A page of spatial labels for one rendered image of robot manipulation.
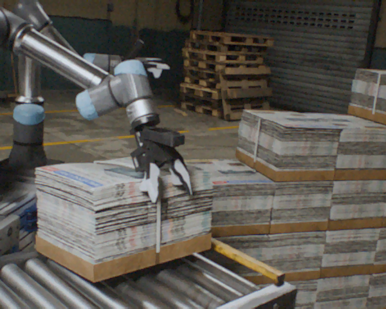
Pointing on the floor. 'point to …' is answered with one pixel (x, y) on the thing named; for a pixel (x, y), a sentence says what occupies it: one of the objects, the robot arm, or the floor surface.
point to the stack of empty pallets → (210, 69)
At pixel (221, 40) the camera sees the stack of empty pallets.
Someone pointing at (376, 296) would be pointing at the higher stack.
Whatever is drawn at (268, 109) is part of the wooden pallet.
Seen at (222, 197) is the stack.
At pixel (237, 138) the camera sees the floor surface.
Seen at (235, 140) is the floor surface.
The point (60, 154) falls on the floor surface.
